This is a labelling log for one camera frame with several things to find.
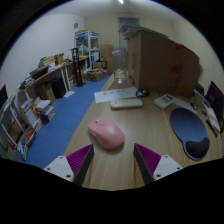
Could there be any pink computer mouse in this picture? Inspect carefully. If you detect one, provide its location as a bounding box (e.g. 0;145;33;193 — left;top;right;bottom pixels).
87;116;126;150

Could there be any blue mouse pad, wrist rest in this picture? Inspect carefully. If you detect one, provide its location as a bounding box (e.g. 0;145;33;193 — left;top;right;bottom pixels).
169;107;211;161

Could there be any blue and white cabinet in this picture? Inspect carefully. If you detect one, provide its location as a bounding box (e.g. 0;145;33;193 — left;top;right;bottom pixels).
74;29;100;71

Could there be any white shelf unit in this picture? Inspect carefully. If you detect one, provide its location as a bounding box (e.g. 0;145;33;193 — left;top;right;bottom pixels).
0;94;44;161

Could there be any stack of books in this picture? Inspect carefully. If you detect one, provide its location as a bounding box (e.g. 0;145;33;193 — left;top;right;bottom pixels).
34;99;56;123

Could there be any clear glass jar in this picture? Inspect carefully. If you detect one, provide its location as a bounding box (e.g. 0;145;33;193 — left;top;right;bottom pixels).
111;47;129;85

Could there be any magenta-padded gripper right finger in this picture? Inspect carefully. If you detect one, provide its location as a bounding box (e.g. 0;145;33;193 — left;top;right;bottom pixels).
133;143;184;186

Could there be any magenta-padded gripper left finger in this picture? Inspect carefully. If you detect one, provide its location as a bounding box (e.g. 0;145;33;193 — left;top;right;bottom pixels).
43;143;95;187

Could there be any low open cardboard box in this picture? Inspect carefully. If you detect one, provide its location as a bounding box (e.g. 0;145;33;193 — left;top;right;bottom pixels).
87;68;108;83

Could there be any large cardboard box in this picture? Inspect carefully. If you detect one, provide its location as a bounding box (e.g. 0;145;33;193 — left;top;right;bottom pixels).
126;29;201;98

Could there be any grey door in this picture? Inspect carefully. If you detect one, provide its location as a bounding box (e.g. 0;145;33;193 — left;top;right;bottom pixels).
118;17;141;49

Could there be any small white device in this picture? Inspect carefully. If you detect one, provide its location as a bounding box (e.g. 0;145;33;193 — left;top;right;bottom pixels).
153;93;176;110

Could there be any white paper sheet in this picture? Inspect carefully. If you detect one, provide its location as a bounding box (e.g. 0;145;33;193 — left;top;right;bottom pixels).
93;86;139;104

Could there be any black floor stand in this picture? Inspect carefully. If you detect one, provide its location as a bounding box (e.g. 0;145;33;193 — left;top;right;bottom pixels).
70;47;87;88

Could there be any black box under desk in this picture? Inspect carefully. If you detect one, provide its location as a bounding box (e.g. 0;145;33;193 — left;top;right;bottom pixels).
51;77;69;99

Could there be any cluttered wooden desk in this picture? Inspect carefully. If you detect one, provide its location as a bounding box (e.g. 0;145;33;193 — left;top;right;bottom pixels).
18;56;89;101

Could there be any white remote control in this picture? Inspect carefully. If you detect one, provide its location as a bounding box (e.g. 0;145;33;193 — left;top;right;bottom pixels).
110;97;144;110

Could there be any black bag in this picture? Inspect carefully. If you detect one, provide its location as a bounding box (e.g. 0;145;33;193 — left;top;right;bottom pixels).
204;80;224;124

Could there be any tall cardboard box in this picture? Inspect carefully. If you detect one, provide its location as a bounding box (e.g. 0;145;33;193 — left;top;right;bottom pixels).
99;43;115;76

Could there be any black cable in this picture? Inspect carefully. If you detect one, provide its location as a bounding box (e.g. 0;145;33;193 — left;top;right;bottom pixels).
135;88;151;98

